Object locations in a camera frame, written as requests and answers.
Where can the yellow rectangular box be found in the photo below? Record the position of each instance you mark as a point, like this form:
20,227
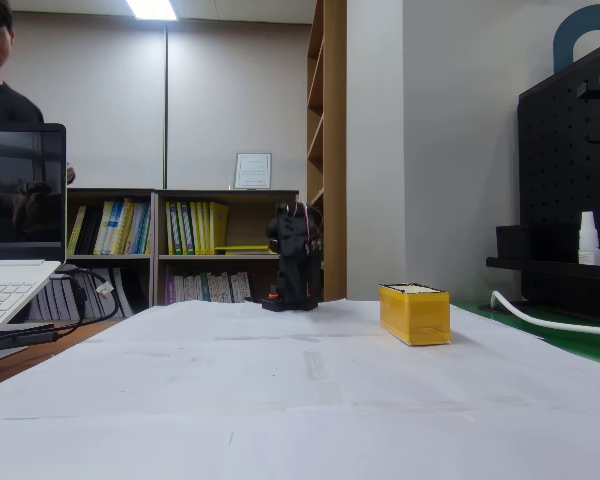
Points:
420,320

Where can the green desk mat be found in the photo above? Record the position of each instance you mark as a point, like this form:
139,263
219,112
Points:
555,340

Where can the white laptop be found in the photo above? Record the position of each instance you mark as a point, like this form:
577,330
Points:
10,290

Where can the tall wooden bookshelf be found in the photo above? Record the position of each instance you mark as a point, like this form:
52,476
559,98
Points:
335,150

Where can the yellow white book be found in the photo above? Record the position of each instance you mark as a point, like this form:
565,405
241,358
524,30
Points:
105,230

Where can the leaning yellow book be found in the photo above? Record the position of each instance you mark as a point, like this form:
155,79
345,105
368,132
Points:
77,232

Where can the black book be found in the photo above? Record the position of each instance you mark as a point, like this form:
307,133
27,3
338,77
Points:
91,230

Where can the blue arch-shaped object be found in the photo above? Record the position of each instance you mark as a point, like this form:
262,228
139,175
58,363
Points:
562,45

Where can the ceiling light panel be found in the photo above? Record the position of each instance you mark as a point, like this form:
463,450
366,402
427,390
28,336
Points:
150,9

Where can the black pegboard shelf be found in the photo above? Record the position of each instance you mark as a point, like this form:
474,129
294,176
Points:
530,265

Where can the black pegboard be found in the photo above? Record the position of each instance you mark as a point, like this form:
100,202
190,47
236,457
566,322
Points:
555,175

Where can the low wooden bookshelf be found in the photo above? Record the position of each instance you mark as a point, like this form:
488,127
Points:
245,220
110,260

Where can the white paper sheet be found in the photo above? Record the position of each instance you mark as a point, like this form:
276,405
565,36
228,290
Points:
180,325
430,370
350,320
105,450
430,440
130,380

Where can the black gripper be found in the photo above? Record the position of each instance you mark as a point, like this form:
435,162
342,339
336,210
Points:
291,270

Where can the flat yellow folder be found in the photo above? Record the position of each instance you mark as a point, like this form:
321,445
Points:
250,247

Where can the framed white certificate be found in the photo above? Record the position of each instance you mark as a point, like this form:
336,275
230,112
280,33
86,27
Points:
252,170

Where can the person's left hand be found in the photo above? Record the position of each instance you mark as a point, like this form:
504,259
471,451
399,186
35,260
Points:
70,175

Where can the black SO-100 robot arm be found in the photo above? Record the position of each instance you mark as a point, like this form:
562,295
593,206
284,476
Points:
292,306

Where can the white dropper bottle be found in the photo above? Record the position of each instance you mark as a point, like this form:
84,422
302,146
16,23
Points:
589,245

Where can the black orange table clamp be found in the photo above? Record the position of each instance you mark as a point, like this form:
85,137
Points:
273,296

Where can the thick yellow binder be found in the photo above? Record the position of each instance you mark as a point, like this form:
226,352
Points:
220,225

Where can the person in black shirt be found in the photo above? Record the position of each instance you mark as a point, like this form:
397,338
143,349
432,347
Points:
5,100

